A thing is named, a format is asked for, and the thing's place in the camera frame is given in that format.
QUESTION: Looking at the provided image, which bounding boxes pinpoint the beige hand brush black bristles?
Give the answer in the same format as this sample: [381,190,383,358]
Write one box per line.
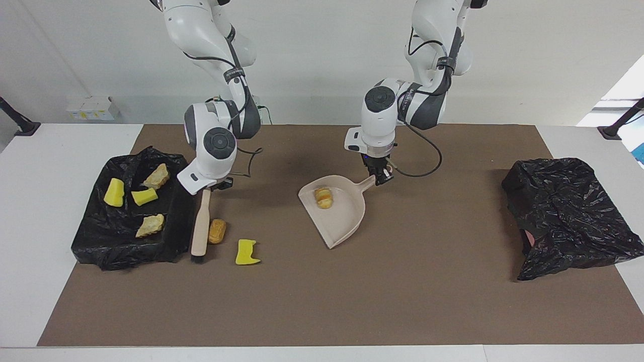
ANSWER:
[190,189,212,265]

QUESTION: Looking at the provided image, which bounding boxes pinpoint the pale bread chunk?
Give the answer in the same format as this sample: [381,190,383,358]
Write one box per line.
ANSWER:
[142,163,171,190]

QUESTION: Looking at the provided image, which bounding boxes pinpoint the yellow sponge chunk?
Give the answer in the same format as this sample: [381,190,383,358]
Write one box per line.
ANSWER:
[131,188,158,207]
[104,178,125,208]

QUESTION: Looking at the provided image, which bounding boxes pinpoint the beige plastic dustpan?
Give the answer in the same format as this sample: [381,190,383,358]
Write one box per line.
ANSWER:
[298,174,383,250]

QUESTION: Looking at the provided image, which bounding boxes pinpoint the black bag lined bin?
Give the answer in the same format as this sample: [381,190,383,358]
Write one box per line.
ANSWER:
[70,146,195,272]
[501,157,644,282]

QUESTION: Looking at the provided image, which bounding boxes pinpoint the brown bread roll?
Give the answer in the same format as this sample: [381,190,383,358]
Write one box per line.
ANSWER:
[208,218,227,245]

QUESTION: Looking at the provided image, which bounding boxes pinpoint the notched yellow sponge piece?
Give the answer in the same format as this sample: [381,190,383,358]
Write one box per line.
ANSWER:
[235,239,262,266]

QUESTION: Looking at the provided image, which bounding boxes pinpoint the brown table mat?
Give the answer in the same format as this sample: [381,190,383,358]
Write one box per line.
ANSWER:
[37,124,644,347]

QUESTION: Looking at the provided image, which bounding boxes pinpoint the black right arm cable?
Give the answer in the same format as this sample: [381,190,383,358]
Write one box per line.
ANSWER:
[184,25,265,179]

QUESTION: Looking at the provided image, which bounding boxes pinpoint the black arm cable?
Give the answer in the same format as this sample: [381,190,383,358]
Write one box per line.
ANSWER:
[390,0,463,178]
[184,25,265,179]

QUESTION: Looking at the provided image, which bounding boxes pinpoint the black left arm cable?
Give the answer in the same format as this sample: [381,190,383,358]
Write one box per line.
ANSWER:
[390,0,463,178]

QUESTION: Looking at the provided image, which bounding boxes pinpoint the white wall power box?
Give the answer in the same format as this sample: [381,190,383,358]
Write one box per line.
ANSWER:
[66,96,120,121]

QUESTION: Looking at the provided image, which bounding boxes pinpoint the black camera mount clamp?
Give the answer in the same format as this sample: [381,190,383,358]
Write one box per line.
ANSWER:
[0,97,41,137]
[597,97,644,140]

